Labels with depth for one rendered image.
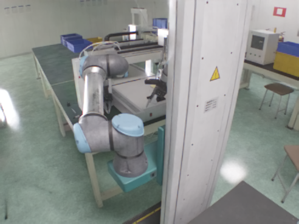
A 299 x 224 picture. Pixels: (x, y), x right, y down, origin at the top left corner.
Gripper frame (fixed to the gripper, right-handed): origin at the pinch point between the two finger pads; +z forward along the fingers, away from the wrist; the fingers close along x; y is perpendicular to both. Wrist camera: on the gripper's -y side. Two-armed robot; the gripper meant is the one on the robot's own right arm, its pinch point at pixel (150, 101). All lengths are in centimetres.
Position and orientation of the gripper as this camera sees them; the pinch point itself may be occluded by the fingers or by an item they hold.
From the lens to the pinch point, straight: 146.4
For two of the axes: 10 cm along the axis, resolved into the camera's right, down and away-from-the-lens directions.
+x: 3.9, -5.0, 7.7
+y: 8.5, 5.3, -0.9
